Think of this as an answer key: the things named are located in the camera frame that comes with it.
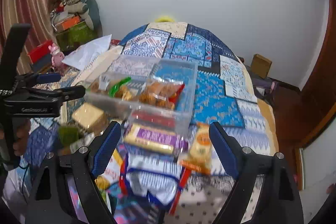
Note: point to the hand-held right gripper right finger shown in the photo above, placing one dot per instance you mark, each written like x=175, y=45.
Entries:
x=223, y=150

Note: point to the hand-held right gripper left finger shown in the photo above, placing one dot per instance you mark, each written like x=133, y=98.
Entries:
x=106, y=150

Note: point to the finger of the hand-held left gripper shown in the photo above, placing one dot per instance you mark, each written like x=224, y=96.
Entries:
x=48, y=78
x=71, y=92

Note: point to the clear plastic container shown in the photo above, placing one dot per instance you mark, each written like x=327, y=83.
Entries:
x=147, y=87

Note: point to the person's left hand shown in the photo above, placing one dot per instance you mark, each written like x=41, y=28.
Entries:
x=19, y=134

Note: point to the orange and yellow snack packet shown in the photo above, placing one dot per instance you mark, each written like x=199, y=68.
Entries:
x=199, y=148

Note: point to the pink plush toy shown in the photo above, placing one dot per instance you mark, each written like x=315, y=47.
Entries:
x=56, y=54

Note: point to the brown snack packet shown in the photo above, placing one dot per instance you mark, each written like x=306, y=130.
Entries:
x=97, y=86

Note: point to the red box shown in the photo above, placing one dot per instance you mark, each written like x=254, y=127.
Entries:
x=39, y=52

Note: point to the tan cracker packet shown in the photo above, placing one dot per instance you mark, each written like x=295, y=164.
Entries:
x=88, y=115

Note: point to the green snack packet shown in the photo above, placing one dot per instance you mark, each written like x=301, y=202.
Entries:
x=68, y=133

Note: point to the beige quilted cloth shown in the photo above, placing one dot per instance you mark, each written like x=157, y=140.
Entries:
x=101, y=65

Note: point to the white plastic bag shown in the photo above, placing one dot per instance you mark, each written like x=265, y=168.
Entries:
x=88, y=52

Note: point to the purple and yellow snack packet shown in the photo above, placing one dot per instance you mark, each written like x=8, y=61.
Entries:
x=152, y=138

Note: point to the green wrapper snack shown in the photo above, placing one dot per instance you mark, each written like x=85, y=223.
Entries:
x=119, y=87

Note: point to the green box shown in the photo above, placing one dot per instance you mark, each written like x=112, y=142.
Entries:
x=74, y=36

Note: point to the blue patchwork blanket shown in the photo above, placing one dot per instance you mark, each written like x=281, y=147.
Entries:
x=218, y=98

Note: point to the white blue-edged snack packet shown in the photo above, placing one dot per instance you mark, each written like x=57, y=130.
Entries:
x=149, y=182

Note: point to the red snack packet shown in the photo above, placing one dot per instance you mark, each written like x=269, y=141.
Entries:
x=153, y=118

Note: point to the orange box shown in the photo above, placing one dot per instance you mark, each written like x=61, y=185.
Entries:
x=68, y=23

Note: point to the purple patterned snack packet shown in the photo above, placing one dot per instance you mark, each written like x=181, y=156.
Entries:
x=131, y=211

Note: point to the orange cracker packet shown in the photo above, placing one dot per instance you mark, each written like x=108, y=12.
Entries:
x=160, y=95

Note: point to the pile of clothes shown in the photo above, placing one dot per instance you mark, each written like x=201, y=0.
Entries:
x=74, y=5

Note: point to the cardboard box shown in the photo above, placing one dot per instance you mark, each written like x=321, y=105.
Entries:
x=260, y=62

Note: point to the wooden door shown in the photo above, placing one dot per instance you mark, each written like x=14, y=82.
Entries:
x=317, y=82

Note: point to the yellow plastic item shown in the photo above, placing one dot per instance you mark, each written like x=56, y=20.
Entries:
x=164, y=18

